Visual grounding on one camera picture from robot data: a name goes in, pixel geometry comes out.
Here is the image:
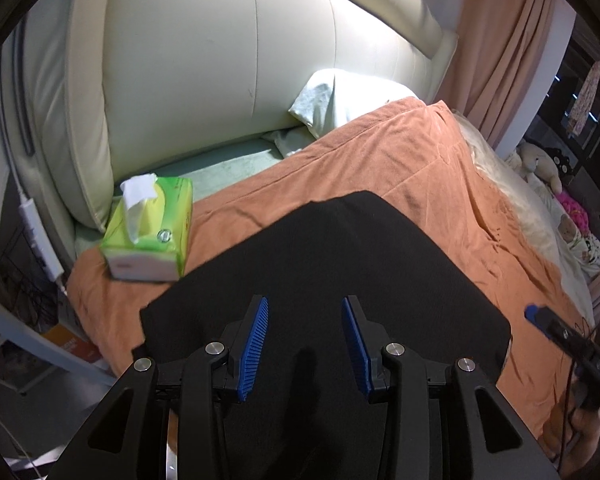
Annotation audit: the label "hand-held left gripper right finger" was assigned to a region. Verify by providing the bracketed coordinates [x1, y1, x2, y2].
[341, 295, 561, 480]

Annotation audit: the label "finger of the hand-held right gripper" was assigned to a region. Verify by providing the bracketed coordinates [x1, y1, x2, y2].
[524, 303, 557, 334]

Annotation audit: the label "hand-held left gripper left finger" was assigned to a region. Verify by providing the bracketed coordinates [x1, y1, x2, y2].
[47, 295, 270, 480]

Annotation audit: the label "black pants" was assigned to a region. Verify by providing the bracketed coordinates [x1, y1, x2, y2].
[132, 190, 512, 480]

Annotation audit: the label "person's right hand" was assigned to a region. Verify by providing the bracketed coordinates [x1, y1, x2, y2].
[542, 385, 600, 479]

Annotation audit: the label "white black printed cloth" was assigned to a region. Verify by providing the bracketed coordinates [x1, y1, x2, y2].
[560, 215, 600, 281]

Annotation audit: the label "cream duvet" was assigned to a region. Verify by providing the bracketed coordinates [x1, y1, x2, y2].
[452, 110, 597, 302]

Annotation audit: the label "pink plush cloth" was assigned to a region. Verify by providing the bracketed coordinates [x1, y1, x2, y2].
[554, 191, 589, 232]

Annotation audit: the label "dark plush toy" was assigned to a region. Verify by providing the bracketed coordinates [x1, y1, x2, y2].
[545, 146, 579, 177]

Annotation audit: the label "beige plush toy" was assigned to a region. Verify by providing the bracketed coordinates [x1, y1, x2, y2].
[516, 140, 564, 194]

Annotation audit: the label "green tissue box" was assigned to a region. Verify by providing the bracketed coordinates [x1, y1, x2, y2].
[100, 172, 195, 282]

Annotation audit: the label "orange box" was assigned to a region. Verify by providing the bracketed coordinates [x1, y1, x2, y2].
[40, 322, 104, 364]

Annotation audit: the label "pale green bed sheet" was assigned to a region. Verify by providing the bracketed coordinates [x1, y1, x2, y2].
[74, 137, 292, 262]

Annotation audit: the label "orange blanket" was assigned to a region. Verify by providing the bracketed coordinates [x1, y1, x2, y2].
[65, 97, 600, 478]

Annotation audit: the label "hanging floral garment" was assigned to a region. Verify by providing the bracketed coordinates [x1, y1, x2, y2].
[568, 60, 600, 138]

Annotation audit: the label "white power strip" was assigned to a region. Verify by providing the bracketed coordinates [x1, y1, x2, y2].
[0, 57, 67, 285]

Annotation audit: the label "white side table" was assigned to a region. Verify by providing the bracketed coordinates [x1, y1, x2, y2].
[0, 260, 112, 397]

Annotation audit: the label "pink curtain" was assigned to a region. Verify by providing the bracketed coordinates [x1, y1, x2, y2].
[439, 0, 577, 157]

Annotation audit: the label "white pillow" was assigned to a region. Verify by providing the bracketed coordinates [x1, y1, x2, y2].
[272, 69, 424, 157]

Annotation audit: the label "cream leather headboard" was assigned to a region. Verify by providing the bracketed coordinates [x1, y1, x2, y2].
[0, 0, 459, 234]

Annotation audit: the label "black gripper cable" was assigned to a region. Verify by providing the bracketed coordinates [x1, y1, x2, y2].
[559, 355, 581, 472]

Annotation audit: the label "white cable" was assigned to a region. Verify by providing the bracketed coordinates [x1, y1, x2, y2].
[0, 400, 52, 480]

